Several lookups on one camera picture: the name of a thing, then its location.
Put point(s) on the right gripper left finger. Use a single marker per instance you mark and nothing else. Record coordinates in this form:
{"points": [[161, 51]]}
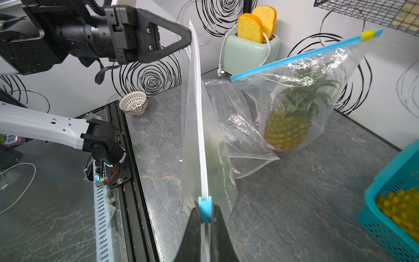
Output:
{"points": [[190, 247]]}

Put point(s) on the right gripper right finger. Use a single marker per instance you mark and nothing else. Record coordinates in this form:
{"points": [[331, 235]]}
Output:
{"points": [[221, 248]]}

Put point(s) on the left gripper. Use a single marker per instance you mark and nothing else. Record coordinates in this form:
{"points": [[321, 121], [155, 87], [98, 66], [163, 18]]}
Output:
{"points": [[119, 33]]}

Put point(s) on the clear zip-top bag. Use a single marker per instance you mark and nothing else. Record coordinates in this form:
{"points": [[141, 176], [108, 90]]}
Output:
{"points": [[204, 147], [248, 151]]}

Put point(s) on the blue-zip clear bag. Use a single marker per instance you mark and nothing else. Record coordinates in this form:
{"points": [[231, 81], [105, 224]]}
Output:
{"points": [[264, 84]]}

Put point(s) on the yellow pineapple green crown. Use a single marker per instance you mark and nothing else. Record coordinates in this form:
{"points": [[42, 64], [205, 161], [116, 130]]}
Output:
{"points": [[402, 208]]}

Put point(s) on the bagged pineapple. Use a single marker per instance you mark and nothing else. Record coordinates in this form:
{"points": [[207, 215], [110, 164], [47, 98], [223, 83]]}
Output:
{"points": [[289, 123], [221, 184]]}

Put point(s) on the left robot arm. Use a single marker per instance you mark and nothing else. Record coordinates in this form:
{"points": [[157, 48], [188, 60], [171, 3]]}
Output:
{"points": [[67, 57]]}

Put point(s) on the white woven ball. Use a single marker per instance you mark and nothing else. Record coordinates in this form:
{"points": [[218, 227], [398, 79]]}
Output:
{"points": [[134, 103]]}

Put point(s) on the mint green toaster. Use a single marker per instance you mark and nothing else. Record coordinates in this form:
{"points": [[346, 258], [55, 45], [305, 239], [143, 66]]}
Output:
{"points": [[239, 55]]}

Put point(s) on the front yellow toast slice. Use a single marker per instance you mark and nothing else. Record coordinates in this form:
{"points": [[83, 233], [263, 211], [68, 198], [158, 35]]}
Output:
{"points": [[250, 27]]}

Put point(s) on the yellow toast slice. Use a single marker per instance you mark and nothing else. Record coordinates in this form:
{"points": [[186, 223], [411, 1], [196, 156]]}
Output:
{"points": [[250, 27], [268, 17]]}

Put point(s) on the rear yellow toast slice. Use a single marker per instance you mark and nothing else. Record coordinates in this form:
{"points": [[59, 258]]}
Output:
{"points": [[268, 17]]}

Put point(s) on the teal plastic basket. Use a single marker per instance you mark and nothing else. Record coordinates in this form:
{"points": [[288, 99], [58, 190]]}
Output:
{"points": [[402, 173]]}

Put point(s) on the grey slotted cable duct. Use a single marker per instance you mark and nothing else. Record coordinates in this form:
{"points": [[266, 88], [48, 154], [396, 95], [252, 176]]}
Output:
{"points": [[104, 246]]}

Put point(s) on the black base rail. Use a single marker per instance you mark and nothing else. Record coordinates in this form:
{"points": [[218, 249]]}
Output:
{"points": [[132, 236]]}

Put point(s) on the black wire wall basket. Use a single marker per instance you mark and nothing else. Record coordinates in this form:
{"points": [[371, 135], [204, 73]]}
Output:
{"points": [[402, 15]]}

